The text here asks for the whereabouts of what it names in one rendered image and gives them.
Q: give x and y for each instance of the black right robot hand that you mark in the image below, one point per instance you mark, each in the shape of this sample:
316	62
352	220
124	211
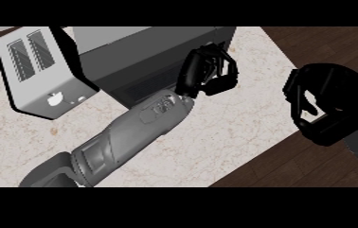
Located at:
325	90

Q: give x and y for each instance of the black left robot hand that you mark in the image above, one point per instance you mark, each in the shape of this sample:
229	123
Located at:
198	72

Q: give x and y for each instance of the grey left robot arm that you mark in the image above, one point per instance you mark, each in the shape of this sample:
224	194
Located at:
125	134

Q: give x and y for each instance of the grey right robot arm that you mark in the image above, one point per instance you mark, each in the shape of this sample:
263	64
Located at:
352	146

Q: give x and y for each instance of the dark grey microwave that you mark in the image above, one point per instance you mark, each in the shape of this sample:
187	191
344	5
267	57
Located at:
139	61

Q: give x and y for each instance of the silver two-slot toaster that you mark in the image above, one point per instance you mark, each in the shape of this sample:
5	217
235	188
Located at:
34	74

